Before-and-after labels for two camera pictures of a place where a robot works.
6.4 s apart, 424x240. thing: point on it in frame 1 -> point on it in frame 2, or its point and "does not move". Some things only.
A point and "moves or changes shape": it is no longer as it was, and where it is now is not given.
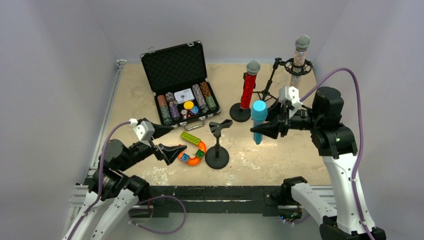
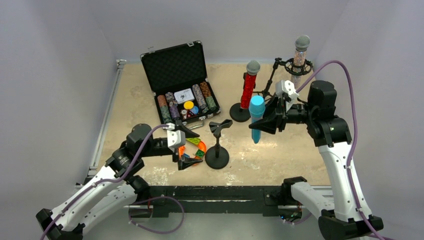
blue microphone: [259, 113] moves or changes shape
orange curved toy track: [196, 160] does not move
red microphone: [253, 67] does not move
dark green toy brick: [199, 153] does not move
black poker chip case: [177, 77] does not move
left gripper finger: [159, 130] -> [188, 133]
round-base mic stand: [217, 157] does not move
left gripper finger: [170, 153] -> [183, 163]
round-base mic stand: [239, 114] does not move
